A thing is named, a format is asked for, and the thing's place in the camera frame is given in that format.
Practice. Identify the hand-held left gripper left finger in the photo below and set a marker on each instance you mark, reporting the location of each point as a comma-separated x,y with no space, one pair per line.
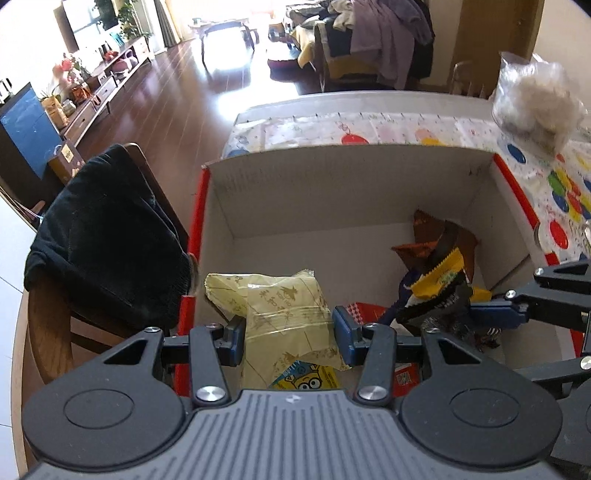
238,340

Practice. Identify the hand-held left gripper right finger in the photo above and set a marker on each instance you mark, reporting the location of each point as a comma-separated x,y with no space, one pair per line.
344,337

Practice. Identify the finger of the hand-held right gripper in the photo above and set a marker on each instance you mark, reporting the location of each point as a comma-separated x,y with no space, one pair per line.
558,367
494,314

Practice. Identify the pale yellow snack packet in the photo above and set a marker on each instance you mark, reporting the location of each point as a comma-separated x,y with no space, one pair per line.
281,314

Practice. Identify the yellow cartoon snack packet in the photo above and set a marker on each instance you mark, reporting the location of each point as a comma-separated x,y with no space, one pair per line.
304,376

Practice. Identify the orange yellow snack packet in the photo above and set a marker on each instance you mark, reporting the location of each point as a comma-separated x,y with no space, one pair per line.
443,274

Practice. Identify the brown snack packet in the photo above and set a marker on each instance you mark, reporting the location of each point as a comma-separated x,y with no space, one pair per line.
434,235

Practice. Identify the red and white cardboard box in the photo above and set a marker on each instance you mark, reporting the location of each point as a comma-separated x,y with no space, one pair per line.
323,198

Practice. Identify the red snack packet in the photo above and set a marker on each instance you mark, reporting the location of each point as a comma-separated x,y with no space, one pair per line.
364,314

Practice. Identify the black cloth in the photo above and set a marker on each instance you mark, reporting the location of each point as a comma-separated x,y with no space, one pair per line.
106,230

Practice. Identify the balloon print tablecloth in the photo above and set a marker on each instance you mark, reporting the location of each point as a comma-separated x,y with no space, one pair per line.
392,129

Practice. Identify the clear plastic container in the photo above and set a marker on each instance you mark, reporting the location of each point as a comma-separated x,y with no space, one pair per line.
535,106

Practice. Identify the white plastic bag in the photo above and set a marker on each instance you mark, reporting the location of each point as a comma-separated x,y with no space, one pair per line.
538,97

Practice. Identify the brown cardboard box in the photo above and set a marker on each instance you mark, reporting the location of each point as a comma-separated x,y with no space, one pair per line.
64,159

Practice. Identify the dark round floor cushion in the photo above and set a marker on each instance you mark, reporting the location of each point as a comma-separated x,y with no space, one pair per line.
281,62

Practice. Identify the wooden television cabinet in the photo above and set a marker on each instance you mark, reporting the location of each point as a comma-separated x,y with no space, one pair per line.
101,87

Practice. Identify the pile of clothes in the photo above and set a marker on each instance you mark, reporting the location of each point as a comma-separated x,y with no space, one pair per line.
388,37

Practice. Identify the blue box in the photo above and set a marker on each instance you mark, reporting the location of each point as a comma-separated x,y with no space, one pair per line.
27,124

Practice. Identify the wooden coffee table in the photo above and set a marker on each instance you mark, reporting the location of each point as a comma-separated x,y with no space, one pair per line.
226,30

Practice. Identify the potted plant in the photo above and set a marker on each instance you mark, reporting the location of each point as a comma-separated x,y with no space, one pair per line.
129,18

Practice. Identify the television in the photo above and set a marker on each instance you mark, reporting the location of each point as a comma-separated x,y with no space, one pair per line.
87,14

